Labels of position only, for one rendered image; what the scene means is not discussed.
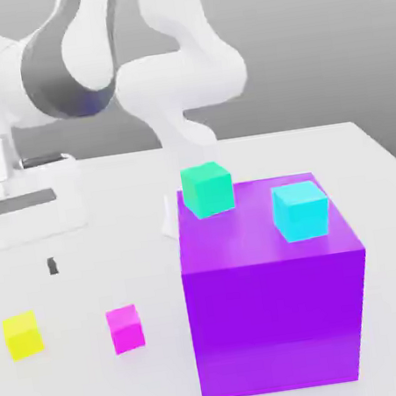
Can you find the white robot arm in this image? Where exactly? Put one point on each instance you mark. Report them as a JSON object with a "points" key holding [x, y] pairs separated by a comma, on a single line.
{"points": [[181, 79]]}

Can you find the large purple box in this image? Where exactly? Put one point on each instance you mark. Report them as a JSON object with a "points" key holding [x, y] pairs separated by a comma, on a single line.
{"points": [[278, 314]]}

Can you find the small magenta cube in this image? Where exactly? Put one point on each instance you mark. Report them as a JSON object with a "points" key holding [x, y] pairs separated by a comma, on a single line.
{"points": [[126, 330]]}

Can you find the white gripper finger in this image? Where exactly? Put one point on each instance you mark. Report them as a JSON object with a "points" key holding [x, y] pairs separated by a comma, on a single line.
{"points": [[53, 266]]}

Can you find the small green cube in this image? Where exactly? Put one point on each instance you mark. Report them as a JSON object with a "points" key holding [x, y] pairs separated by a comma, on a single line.
{"points": [[207, 191]]}

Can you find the small yellow cube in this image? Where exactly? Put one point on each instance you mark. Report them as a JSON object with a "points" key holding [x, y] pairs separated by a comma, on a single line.
{"points": [[23, 337]]}

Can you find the small cyan cube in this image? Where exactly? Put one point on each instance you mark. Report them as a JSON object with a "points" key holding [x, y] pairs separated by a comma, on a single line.
{"points": [[301, 212]]}

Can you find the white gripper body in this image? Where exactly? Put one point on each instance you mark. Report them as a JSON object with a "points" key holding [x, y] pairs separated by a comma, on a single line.
{"points": [[45, 219]]}

